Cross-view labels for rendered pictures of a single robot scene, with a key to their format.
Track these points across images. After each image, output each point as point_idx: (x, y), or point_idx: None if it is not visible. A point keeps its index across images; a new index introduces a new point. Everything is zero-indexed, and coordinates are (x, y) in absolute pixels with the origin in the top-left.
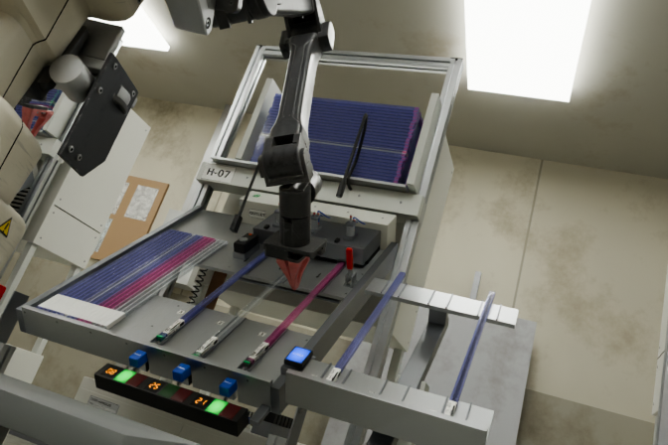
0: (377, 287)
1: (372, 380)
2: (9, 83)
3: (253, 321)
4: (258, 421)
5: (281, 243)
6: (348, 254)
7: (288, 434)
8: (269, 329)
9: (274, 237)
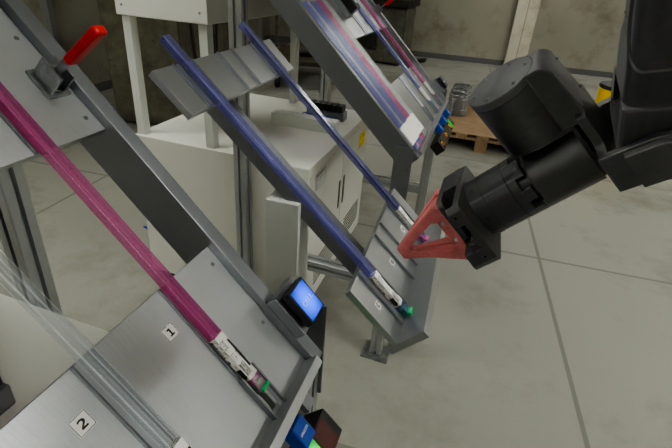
0: (189, 96)
1: (376, 248)
2: None
3: (112, 334)
4: (313, 398)
5: (497, 233)
6: (95, 42)
7: (322, 365)
8: (158, 311)
9: (483, 231)
